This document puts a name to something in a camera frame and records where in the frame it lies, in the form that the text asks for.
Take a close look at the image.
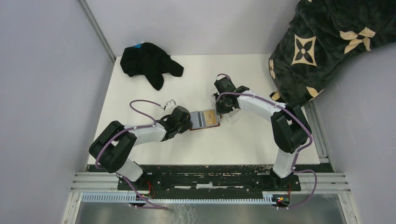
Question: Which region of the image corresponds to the gold credit card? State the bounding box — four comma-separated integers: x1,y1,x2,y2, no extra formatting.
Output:
203,109,219,127

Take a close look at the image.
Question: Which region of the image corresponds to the brown leather card holder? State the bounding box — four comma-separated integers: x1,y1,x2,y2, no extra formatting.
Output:
190,109,220,131

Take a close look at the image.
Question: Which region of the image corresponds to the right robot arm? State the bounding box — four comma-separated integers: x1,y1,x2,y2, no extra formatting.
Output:
213,76,313,190

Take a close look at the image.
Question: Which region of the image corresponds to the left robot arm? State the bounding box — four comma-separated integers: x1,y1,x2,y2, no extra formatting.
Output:
89,106,192,190

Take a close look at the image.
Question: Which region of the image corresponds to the clear acrylic card box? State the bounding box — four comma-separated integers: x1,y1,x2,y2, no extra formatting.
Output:
211,93,245,124

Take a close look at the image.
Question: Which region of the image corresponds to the black cloth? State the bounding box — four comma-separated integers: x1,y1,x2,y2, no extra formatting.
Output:
120,42,184,91

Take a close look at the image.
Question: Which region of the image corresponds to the black patterned blanket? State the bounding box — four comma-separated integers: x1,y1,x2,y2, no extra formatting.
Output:
269,0,396,105

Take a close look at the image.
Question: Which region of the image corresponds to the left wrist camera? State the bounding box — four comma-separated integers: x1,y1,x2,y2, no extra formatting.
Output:
161,99,177,111

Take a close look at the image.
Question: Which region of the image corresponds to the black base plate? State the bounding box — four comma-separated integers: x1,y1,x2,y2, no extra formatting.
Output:
87,164,333,200

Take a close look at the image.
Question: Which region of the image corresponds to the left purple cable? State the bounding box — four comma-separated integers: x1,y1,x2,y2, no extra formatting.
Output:
95,99,174,211

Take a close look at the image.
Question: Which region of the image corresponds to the purple cable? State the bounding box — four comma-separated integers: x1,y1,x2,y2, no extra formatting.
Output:
95,99,174,211
216,73,318,211

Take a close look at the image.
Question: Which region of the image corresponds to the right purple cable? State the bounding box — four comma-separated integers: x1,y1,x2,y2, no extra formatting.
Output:
216,73,318,211

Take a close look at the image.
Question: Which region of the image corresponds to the aluminium rail frame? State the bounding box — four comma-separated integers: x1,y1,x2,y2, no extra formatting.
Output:
61,103,359,224

